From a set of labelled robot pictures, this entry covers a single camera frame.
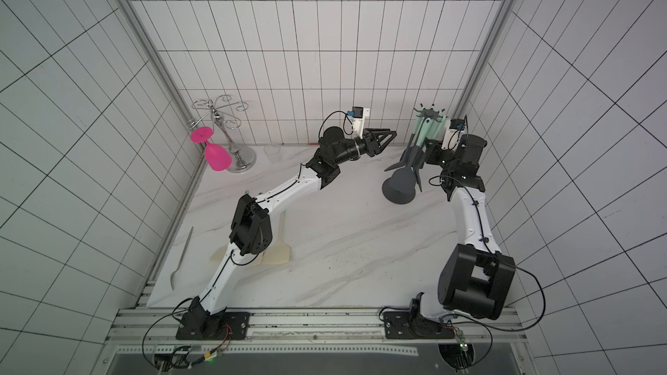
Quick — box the cream spatula green handle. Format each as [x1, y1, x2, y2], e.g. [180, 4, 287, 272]
[209, 247, 228, 263]

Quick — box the small clear glass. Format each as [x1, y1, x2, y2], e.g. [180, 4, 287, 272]
[264, 143, 282, 164]

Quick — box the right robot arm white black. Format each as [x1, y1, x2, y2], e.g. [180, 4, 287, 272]
[427, 134, 516, 320]

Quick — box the white plastic spoon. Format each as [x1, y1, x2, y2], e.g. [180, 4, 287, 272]
[170, 227, 194, 292]

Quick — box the pink plastic wine glass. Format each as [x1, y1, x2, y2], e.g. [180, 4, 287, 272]
[190, 127, 233, 172]

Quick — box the grey utensil green handle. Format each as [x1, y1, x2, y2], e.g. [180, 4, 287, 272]
[385, 116, 423, 172]

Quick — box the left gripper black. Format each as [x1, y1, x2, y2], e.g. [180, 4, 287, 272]
[337, 127, 401, 164]

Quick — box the grey kitchen utensil rack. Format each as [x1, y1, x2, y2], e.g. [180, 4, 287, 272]
[382, 105, 447, 205]

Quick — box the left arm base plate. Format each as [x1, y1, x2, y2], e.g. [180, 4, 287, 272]
[175, 312, 250, 341]

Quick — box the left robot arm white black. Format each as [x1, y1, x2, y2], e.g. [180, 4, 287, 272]
[176, 127, 397, 340]

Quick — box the chrome glass holder stand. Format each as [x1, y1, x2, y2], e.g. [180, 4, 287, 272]
[189, 94, 256, 174]

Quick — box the aluminium mounting rail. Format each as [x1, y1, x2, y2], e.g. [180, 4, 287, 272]
[106, 308, 527, 358]

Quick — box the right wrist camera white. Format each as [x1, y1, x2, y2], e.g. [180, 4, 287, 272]
[441, 118, 467, 150]

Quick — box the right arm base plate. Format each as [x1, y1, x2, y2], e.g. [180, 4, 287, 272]
[380, 311, 455, 340]

